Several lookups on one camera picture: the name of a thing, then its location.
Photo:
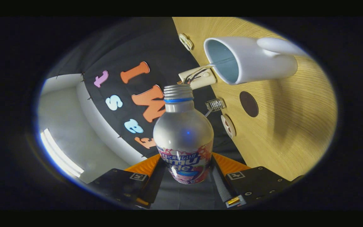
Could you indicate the dark brown round coaster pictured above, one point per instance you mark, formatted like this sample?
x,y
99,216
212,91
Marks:
x,y
249,104

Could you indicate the white cup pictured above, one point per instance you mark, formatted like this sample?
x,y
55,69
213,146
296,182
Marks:
x,y
257,63

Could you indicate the wooden table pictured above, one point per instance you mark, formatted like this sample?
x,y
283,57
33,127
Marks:
x,y
295,126

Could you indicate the white divided dish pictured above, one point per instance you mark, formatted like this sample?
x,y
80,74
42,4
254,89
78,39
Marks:
x,y
186,42

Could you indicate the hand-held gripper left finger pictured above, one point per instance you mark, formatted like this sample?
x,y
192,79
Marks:
x,y
156,183

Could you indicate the white plate with red food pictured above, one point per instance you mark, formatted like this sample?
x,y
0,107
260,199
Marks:
x,y
228,126

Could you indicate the white toaster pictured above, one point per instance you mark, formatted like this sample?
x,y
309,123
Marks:
x,y
205,79

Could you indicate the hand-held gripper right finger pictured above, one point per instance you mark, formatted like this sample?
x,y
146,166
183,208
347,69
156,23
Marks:
x,y
224,189

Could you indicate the black backdrop cloth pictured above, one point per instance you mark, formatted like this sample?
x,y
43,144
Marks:
x,y
156,47

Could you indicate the silver juice bottle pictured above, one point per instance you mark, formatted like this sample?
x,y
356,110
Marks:
x,y
183,135

